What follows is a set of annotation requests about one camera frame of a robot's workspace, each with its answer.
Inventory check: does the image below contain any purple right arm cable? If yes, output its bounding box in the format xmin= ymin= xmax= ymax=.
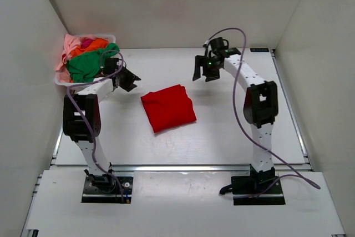
xmin=204 ymin=27 xmax=322 ymax=200

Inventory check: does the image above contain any white plastic laundry basket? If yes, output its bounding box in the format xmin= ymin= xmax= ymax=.
xmin=55 ymin=34 xmax=120 ymax=86

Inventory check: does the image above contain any orange t-shirt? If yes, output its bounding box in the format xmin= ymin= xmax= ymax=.
xmin=70 ymin=38 xmax=109 ymax=58

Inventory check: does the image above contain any small black table label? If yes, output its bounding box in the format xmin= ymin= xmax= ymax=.
xmin=250 ymin=48 xmax=270 ymax=53

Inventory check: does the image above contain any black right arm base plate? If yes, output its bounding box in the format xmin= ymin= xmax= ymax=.
xmin=219 ymin=176 xmax=286 ymax=206

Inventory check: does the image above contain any green t-shirt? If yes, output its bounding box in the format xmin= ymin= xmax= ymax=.
xmin=66 ymin=43 xmax=120 ymax=83

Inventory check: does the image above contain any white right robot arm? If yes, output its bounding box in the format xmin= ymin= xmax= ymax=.
xmin=192 ymin=37 xmax=278 ymax=195

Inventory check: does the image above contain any red t-shirt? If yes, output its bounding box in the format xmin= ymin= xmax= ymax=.
xmin=141 ymin=84 xmax=197 ymax=133

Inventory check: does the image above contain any magenta t-shirt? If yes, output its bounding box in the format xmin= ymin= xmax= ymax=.
xmin=80 ymin=38 xmax=95 ymax=49

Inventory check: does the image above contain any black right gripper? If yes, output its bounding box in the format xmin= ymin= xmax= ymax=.
xmin=192 ymin=57 xmax=221 ymax=83

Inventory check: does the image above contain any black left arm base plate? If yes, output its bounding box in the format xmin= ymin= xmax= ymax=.
xmin=81 ymin=174 xmax=134 ymax=204

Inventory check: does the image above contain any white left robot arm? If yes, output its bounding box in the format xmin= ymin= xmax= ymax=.
xmin=62 ymin=57 xmax=141 ymax=195

